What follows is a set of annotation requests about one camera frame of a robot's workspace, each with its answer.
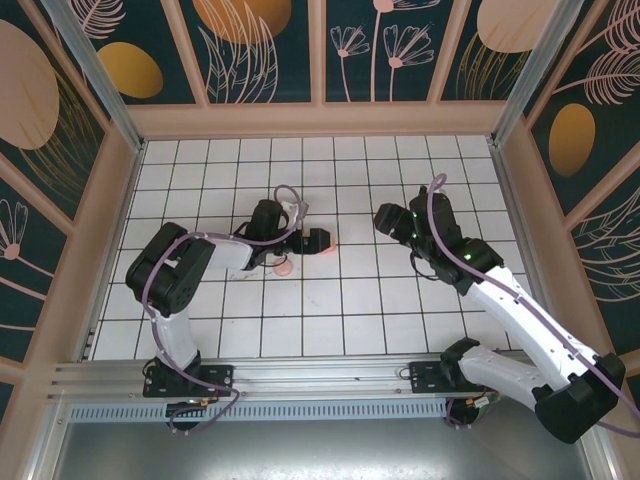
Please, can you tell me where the grey slotted cable duct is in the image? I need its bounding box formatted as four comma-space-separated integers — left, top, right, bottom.
67, 402, 451, 422

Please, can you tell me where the grey metal sheet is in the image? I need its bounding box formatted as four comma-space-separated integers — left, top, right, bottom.
47, 394, 609, 480

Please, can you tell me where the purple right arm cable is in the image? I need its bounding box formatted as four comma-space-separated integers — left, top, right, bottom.
427, 172, 640, 434

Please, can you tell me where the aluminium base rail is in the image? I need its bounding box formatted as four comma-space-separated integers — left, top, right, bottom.
47, 357, 551, 401

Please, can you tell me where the aluminium frame post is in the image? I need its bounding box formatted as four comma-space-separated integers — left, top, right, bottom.
489, 0, 589, 147
39, 0, 147, 155

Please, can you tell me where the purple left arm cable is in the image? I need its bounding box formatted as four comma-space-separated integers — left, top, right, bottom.
142, 184, 307, 437

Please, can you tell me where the aluminium side rail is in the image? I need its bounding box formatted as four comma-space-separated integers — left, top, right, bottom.
491, 141, 539, 281
73, 141, 147, 362

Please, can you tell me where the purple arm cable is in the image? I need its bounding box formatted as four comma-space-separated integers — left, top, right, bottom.
142, 184, 307, 437
427, 172, 640, 434

